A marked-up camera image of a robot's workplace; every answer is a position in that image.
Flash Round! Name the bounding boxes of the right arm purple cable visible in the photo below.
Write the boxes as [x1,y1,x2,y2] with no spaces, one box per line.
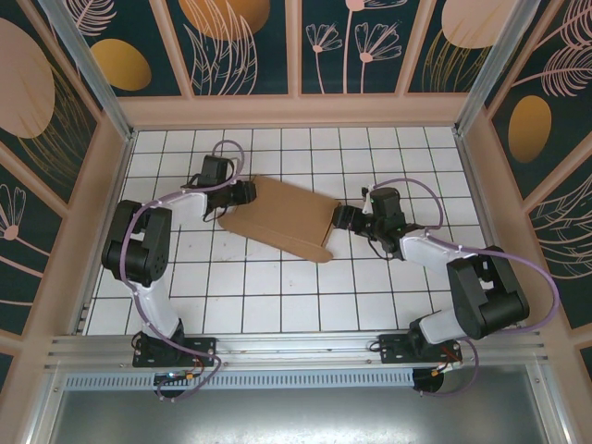
[367,178,561,399]

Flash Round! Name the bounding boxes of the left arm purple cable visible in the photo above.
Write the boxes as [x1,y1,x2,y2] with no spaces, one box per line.
[120,139,247,403]

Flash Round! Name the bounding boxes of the brown cardboard box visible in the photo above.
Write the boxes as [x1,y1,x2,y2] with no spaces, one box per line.
[216,174,343,265]

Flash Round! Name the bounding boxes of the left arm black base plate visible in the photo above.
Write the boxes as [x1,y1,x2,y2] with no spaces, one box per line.
[132,336,218,369]

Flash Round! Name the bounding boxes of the large dark panel pale disc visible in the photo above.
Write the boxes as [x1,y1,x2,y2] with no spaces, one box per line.
[0,0,101,204]

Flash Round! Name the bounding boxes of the slotted grey cable duct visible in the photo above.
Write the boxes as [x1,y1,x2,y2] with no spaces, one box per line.
[64,368,415,389]

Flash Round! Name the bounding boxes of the small circuit board with LEDs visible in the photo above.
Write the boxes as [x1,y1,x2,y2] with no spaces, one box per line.
[154,369,195,388]

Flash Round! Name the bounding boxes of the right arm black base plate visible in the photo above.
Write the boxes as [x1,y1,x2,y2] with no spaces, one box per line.
[378,333,463,366]

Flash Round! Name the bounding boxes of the dark panel tall orange oval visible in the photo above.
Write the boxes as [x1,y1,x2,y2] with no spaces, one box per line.
[489,57,592,200]

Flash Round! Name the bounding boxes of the dark panel with two flowers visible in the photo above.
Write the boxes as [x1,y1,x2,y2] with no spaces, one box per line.
[301,0,426,95]

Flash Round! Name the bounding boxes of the dark panel single flower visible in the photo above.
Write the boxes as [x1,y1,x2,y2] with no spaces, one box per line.
[0,164,64,334]

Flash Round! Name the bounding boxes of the dark panel feather leaf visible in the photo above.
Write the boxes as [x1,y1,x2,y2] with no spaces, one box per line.
[485,0,592,107]

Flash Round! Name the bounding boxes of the dark panel orange disc leaves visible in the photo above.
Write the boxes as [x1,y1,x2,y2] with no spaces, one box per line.
[166,0,290,96]

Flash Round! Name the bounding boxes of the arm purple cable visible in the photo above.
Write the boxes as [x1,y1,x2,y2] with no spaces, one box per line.
[120,139,247,403]
[367,178,561,399]

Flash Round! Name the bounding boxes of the dark panel small orange oval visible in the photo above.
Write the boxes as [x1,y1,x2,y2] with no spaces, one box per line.
[68,0,182,97]

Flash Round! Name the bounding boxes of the grey metal sheet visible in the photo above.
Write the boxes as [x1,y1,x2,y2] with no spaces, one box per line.
[45,364,556,444]

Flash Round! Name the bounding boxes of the dark panel leaf outlines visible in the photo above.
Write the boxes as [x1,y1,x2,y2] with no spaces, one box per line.
[526,170,592,329]

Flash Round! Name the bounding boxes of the aluminium corner post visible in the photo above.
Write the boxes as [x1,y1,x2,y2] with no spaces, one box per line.
[452,0,540,138]
[39,0,135,142]

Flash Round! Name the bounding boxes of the aluminium mounting rail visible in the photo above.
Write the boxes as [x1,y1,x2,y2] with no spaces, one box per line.
[43,328,549,371]

